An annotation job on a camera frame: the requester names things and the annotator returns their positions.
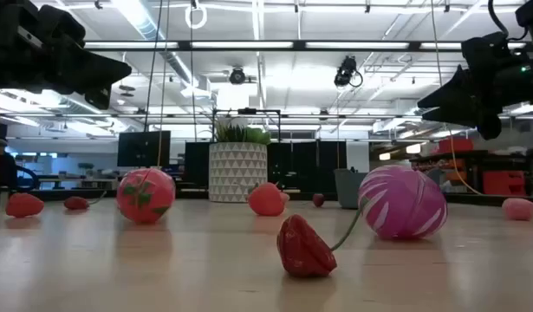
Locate round black ceiling device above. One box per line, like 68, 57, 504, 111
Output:
229, 67, 247, 86

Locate pink lumpy toy produce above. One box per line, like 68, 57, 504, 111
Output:
502, 198, 533, 222

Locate black hanging cable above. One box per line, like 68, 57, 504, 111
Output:
143, 0, 164, 133

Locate black shelf unit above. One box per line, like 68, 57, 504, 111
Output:
409, 149, 533, 196

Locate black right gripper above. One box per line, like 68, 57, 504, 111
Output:
417, 32, 533, 140

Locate white planter triangle pattern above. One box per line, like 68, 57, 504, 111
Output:
208, 142, 269, 204

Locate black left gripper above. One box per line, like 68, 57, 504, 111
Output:
0, 0, 133, 110

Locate black overhead frame bar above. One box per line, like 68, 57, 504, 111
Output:
82, 40, 527, 53

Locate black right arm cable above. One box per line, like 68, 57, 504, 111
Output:
486, 0, 530, 43

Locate green potted plant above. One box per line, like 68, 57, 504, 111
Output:
213, 119, 272, 146

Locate black monitor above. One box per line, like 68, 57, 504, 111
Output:
117, 130, 172, 168

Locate white hanging ring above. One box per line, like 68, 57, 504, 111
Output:
184, 3, 208, 30

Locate small red toy chili pepper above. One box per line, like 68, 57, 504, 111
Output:
63, 190, 107, 211

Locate grey-blue plastic bin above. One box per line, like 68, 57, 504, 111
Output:
334, 167, 367, 210

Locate red toy pepper green stem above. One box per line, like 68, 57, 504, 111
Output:
276, 198, 369, 279

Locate purple white striped toy ball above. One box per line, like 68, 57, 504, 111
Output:
358, 164, 448, 241

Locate black partition panels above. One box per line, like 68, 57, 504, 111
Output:
184, 139, 348, 195

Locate black overhead camera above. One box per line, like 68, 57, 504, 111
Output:
334, 55, 364, 88

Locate black curved hose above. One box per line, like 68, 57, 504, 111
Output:
0, 153, 41, 192

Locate red toy strawberry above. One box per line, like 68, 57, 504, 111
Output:
5, 192, 45, 218
247, 181, 287, 218

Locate long yellow cable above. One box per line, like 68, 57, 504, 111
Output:
429, 0, 484, 196

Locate red storage bin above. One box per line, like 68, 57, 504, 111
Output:
438, 138, 475, 154
482, 170, 528, 197

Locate red toy tomato green leaves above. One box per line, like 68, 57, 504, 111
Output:
115, 167, 177, 225

